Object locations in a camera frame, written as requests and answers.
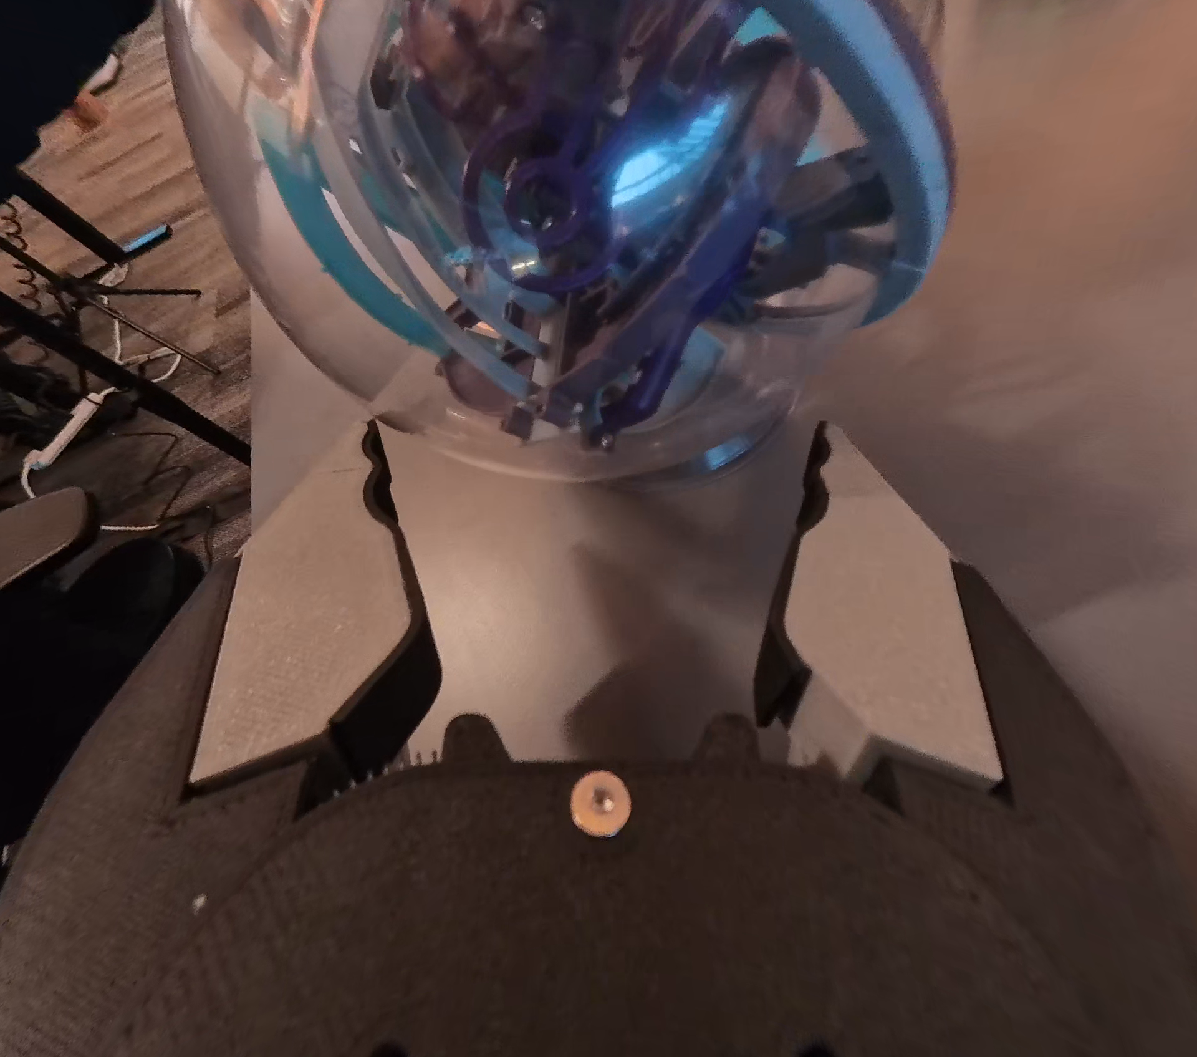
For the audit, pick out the person's dark clothing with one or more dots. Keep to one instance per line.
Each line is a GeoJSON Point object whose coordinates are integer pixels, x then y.
{"type": "Point", "coordinates": [83, 665]}

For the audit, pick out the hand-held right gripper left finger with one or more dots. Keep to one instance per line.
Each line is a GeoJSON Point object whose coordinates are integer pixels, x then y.
{"type": "Point", "coordinates": [299, 646]}

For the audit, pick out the black framed desk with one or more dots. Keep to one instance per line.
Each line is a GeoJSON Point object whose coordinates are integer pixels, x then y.
{"type": "Point", "coordinates": [112, 366]}

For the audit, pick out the clear ball stand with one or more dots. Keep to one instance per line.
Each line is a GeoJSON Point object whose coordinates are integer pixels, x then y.
{"type": "Point", "coordinates": [715, 459]}

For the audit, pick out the person's left forearm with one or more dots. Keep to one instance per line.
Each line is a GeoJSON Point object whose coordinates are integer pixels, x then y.
{"type": "Point", "coordinates": [64, 1]}

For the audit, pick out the small blue floor object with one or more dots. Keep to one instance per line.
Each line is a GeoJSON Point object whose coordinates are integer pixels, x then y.
{"type": "Point", "coordinates": [149, 240]}

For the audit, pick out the clear plastic maze ball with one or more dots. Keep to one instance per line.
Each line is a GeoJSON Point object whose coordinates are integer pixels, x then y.
{"type": "Point", "coordinates": [561, 159]}

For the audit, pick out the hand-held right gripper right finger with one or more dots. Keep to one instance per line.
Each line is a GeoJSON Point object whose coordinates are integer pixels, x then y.
{"type": "Point", "coordinates": [879, 646]}

